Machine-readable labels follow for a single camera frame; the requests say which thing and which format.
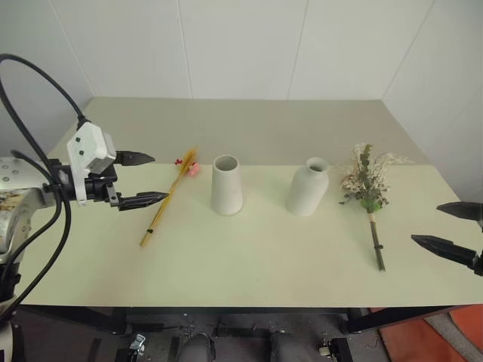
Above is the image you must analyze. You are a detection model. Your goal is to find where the white conical vase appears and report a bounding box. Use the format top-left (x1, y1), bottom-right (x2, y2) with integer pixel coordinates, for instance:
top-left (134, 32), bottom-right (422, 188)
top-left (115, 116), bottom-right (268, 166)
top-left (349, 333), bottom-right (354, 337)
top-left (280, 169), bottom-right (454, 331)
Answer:
top-left (211, 154), bottom-right (244, 217)

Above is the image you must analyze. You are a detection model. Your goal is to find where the silver metal caster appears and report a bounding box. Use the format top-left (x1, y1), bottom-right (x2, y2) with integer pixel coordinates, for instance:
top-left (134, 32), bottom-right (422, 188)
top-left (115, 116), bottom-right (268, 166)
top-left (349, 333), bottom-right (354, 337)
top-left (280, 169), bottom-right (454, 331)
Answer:
top-left (129, 333), bottom-right (147, 354)

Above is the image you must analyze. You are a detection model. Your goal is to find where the white bottle shaped vase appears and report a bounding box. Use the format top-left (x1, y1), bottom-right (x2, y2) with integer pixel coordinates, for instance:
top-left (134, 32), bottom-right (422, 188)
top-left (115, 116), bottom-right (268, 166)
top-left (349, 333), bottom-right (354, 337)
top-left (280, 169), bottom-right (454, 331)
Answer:
top-left (284, 156), bottom-right (331, 218)

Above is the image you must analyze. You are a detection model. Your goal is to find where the dark grey rounded shape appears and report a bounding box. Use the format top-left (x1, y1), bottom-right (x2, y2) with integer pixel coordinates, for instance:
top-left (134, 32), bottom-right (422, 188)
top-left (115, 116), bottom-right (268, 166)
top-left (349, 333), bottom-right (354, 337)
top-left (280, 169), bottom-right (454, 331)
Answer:
top-left (177, 333), bottom-right (217, 362)
top-left (269, 330), bottom-right (300, 362)

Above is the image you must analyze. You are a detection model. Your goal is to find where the silver robot body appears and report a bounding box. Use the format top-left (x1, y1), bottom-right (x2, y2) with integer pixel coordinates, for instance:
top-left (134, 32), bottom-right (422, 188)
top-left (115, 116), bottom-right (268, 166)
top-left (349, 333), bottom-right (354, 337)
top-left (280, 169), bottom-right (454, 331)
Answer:
top-left (0, 298), bottom-right (26, 362)

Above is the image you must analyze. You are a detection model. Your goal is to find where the orange floor mat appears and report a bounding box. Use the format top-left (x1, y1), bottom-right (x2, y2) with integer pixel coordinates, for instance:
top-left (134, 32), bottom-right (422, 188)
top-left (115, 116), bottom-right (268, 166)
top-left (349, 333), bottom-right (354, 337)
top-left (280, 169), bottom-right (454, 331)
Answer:
top-left (371, 304), bottom-right (483, 362)

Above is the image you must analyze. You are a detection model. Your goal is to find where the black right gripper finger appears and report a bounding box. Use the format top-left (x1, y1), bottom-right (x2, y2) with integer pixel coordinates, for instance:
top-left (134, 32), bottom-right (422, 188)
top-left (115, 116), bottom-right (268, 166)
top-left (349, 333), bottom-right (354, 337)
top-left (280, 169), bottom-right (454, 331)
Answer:
top-left (411, 234), bottom-right (478, 270)
top-left (435, 201), bottom-right (483, 222)

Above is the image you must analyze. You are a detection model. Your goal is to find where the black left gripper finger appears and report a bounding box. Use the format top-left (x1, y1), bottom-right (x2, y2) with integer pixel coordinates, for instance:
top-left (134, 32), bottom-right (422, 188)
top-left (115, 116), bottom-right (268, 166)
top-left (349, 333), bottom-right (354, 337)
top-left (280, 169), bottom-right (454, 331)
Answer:
top-left (114, 150), bottom-right (156, 167)
top-left (118, 191), bottom-right (170, 213)

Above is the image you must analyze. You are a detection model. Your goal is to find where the black and white caster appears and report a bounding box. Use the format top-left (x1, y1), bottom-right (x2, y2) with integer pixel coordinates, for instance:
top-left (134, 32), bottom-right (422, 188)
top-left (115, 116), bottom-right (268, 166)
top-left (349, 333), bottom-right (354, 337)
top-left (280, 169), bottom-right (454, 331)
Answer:
top-left (318, 338), bottom-right (355, 362)

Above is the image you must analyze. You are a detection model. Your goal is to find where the yellow stemmed pink flower sprig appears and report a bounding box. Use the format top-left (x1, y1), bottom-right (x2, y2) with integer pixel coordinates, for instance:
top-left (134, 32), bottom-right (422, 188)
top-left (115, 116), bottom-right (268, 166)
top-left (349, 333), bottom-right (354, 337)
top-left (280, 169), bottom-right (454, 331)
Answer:
top-left (139, 146), bottom-right (202, 248)

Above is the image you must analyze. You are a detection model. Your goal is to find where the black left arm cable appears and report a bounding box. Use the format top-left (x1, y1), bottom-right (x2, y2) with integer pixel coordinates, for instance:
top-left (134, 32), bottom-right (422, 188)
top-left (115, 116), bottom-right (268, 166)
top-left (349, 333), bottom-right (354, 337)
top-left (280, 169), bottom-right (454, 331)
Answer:
top-left (0, 54), bottom-right (91, 307)

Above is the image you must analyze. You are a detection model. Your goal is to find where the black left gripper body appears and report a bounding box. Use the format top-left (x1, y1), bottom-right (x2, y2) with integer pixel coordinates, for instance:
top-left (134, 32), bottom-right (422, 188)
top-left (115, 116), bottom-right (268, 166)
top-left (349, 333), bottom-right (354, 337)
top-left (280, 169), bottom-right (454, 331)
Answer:
top-left (85, 164), bottom-right (122, 212)

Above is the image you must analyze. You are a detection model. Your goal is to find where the dried green white flower bouquet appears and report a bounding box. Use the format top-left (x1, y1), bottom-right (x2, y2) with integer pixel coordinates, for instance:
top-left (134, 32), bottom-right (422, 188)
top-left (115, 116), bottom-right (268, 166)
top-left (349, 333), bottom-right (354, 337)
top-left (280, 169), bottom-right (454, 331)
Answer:
top-left (337, 143), bottom-right (415, 273)

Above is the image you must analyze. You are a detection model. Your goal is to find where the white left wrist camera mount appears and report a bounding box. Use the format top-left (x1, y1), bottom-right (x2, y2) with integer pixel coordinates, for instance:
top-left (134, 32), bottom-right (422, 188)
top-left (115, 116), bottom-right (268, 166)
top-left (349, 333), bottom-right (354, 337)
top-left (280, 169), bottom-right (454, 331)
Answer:
top-left (66, 120), bottom-right (115, 207)

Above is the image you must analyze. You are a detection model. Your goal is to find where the black table frame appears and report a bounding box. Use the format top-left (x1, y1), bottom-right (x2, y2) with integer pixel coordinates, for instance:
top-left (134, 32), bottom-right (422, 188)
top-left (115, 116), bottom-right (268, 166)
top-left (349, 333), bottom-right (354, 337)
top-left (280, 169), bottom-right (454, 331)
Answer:
top-left (20, 305), bottom-right (483, 337)

